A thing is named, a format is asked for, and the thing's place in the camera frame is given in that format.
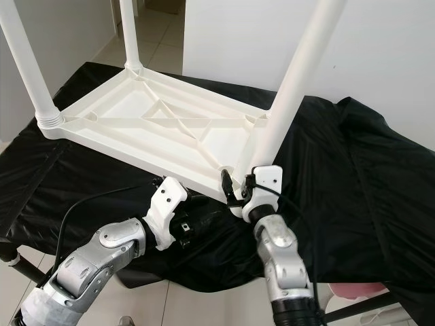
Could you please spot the black metal table leg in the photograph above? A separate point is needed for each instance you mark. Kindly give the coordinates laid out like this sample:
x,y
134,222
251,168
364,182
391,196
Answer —
x,y
26,267

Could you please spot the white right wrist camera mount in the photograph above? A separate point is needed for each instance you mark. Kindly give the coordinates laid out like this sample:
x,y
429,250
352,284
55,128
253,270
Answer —
x,y
265,189

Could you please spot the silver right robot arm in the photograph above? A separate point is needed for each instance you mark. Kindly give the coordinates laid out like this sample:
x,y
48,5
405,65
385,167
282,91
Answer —
x,y
285,261

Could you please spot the pink stool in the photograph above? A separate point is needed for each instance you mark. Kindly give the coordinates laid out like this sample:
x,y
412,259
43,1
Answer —
x,y
357,290

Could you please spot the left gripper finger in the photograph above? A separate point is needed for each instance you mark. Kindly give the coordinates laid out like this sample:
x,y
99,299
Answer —
x,y
211,210

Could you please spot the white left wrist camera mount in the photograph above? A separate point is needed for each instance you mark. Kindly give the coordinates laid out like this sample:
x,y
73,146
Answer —
x,y
166,209

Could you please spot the white plastic table top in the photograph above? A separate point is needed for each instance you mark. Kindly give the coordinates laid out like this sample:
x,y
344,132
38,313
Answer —
x,y
143,122

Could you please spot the black metal bar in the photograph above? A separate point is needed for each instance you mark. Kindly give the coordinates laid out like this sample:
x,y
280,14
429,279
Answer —
x,y
367,307

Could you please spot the dark grey table base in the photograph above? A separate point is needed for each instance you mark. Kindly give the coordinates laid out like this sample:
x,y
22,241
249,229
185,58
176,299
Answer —
x,y
143,278

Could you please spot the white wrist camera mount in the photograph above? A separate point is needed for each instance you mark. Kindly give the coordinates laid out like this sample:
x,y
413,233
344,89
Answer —
x,y
166,209
265,189

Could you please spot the grey robot foot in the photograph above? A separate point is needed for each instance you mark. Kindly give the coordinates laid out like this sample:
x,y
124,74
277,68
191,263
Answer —
x,y
126,321

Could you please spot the black cloth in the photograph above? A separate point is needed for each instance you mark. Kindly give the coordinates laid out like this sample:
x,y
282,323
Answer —
x,y
374,204

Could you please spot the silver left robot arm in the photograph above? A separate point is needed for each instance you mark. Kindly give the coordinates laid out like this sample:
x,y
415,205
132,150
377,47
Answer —
x,y
88,261

